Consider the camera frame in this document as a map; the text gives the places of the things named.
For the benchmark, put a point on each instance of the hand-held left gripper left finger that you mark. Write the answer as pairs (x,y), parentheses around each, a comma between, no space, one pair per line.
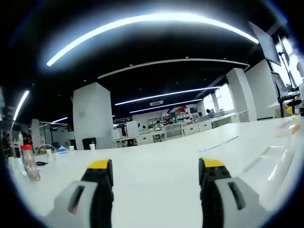
(95,190)

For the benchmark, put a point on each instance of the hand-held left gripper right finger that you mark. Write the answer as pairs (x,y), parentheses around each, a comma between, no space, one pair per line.
(216,190)

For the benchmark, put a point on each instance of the clear plastic storage box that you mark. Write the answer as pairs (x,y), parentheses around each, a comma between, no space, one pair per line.
(281,164)

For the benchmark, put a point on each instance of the white paper cup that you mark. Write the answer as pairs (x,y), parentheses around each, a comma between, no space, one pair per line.
(71,149)
(92,146)
(49,153)

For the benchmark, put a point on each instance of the black office chair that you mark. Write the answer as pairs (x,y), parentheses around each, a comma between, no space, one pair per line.
(89,143)

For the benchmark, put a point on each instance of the blue tissue pack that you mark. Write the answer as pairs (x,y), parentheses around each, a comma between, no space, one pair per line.
(62,150)

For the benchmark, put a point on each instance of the row of white cabinets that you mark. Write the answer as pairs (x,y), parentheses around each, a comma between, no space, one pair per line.
(187,128)

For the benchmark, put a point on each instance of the clear bottle with red cap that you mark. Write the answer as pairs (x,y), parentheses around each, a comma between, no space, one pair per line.
(29,164)

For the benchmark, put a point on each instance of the white square pillar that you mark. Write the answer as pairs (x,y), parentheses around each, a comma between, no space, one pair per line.
(92,116)

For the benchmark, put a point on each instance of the white squeeze bottle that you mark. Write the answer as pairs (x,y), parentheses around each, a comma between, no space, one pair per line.
(20,140)

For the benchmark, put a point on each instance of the long ceiling light strip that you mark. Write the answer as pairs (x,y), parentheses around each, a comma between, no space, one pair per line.
(142,26)

